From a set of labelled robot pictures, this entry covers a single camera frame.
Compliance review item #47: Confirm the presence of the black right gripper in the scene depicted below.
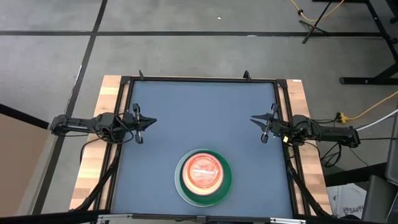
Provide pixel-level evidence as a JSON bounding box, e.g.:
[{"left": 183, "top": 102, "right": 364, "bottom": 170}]
[{"left": 250, "top": 103, "right": 292, "bottom": 144}]

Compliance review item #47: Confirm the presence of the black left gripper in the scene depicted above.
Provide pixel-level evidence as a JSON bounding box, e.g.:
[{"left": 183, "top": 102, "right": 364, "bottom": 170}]
[{"left": 124, "top": 103, "right": 158, "bottom": 144}]

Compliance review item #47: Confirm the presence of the small translucent pink plate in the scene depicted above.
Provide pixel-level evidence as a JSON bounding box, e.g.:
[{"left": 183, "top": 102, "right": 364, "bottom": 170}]
[{"left": 185, "top": 156, "right": 220, "bottom": 190}]

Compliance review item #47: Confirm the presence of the blue table mat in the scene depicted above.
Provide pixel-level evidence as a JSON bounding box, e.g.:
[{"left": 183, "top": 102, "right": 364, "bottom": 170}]
[{"left": 111, "top": 80, "right": 295, "bottom": 218}]

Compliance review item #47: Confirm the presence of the large white plastic plate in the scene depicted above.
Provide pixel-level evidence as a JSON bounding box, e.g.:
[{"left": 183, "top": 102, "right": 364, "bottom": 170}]
[{"left": 174, "top": 148, "right": 218, "bottom": 208}]

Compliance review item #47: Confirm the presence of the large green plastic plate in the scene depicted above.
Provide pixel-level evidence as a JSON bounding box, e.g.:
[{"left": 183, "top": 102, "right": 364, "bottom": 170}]
[{"left": 178, "top": 149, "right": 233, "bottom": 207}]

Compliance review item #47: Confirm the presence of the black tripod stand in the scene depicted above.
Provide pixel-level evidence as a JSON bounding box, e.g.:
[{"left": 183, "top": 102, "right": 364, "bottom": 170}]
[{"left": 298, "top": 0, "right": 334, "bottom": 44}]

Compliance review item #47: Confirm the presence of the black desk foot bar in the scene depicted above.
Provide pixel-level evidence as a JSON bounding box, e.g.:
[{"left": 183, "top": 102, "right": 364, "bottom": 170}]
[{"left": 323, "top": 161, "right": 388, "bottom": 187}]

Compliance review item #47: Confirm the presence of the white printed cardboard box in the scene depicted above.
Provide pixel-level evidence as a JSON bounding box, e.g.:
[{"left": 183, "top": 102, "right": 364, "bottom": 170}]
[{"left": 326, "top": 183, "right": 368, "bottom": 218}]

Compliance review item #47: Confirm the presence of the grey metal cabinet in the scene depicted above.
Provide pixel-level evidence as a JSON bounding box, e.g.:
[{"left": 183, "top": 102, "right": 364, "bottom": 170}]
[{"left": 385, "top": 107, "right": 398, "bottom": 187}]

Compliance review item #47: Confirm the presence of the brown partition board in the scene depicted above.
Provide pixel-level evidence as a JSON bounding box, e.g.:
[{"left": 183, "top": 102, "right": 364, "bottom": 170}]
[{"left": 0, "top": 103, "right": 50, "bottom": 218}]

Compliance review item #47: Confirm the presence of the dark grey chair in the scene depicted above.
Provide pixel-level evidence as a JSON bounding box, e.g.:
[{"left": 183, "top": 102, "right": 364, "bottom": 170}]
[{"left": 362, "top": 174, "right": 398, "bottom": 224}]

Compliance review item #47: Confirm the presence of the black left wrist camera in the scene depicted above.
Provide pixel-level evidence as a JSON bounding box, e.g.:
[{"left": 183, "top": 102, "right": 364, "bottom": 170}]
[{"left": 124, "top": 116, "right": 136, "bottom": 131}]

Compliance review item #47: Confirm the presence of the black metal table frame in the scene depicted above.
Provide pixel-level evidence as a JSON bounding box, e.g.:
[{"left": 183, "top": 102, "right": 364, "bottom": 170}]
[{"left": 70, "top": 70, "right": 333, "bottom": 224}]

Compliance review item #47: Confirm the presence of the yellow extension cable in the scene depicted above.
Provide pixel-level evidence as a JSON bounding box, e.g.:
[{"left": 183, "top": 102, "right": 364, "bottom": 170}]
[
  {"left": 289, "top": 0, "right": 346, "bottom": 22},
  {"left": 336, "top": 90, "right": 398, "bottom": 123}
]

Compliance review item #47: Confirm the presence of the black desk frame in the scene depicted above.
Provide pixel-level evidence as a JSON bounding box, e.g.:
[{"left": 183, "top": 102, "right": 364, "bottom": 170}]
[{"left": 312, "top": 0, "right": 398, "bottom": 85}]

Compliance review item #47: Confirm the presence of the white cable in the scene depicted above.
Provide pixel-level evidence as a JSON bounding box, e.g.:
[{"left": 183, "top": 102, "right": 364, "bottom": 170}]
[{"left": 354, "top": 109, "right": 398, "bottom": 131}]

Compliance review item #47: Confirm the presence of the thin black cable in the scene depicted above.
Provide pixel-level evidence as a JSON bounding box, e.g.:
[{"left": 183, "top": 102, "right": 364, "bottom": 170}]
[{"left": 359, "top": 136, "right": 398, "bottom": 141}]

